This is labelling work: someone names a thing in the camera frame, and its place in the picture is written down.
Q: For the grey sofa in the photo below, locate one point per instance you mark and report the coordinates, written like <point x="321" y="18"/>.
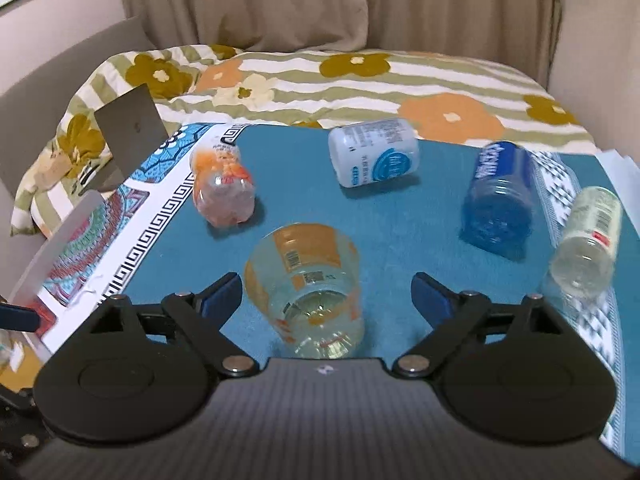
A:
<point x="40" y="85"/>

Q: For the blue plastic cup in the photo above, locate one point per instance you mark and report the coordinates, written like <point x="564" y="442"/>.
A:
<point x="497" y="200"/>

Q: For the orange printed clear plastic cup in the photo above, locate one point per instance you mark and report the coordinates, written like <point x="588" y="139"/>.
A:
<point x="222" y="185"/>

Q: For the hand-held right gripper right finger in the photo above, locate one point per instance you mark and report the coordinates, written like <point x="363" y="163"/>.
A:
<point x="428" y="296"/>

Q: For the white bottle blue label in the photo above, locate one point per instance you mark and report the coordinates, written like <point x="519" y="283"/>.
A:
<point x="375" y="152"/>

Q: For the pale clear plastic cup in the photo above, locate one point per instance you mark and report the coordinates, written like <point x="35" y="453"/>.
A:
<point x="587" y="240"/>

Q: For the floral striped blanket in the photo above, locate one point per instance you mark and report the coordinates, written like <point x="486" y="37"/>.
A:
<point x="350" y="87"/>

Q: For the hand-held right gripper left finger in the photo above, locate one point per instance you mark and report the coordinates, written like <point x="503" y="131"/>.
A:
<point x="224" y="296"/>

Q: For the grey laptop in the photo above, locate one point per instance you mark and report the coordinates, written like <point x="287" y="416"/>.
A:
<point x="131" y="127"/>

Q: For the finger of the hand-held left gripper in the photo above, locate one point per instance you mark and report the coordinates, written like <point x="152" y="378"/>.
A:
<point x="19" y="318"/>

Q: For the teal patterned table mat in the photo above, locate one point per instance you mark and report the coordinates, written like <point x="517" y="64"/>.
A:
<point x="400" y="220"/>

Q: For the white paper stack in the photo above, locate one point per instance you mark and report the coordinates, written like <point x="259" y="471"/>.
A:
<point x="622" y="162"/>

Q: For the orange label clear plastic cup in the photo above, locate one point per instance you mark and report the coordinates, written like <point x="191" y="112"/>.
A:
<point x="305" y="280"/>

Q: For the beige curtain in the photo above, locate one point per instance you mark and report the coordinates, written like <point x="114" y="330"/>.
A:
<point x="250" y="0"/>

